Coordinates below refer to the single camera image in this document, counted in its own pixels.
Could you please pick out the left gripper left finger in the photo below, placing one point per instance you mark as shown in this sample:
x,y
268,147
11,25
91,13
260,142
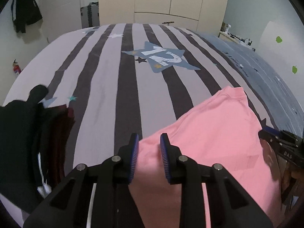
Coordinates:
x,y
129,155

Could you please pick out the white door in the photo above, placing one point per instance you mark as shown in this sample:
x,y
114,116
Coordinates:
x,y
60,17

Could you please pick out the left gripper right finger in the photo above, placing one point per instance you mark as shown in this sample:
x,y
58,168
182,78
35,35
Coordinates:
x,y
170,155

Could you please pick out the black folded clothes pile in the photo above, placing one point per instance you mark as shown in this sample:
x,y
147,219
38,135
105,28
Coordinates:
x,y
33,142

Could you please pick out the cream wardrobe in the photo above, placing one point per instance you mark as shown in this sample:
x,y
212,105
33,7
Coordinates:
x,y
197,15

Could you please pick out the red fire extinguisher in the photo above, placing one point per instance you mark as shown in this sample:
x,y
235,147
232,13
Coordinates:
x,y
16,68

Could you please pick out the dark suitcase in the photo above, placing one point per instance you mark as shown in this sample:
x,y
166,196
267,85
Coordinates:
x,y
90,15

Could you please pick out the striped grey bed cover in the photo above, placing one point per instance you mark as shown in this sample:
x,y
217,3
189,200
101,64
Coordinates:
x,y
140,78

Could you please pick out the bedside table with items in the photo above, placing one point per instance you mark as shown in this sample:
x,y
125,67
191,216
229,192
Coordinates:
x,y
226,35

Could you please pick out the pink shirt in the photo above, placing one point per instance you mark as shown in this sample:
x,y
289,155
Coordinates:
x,y
222,129

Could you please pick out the person's right hand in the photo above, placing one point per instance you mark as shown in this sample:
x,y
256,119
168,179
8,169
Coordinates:
x,y
290,175

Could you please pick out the black jacket on wall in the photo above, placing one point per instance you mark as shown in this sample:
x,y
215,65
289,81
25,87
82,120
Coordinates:
x,y
24,13

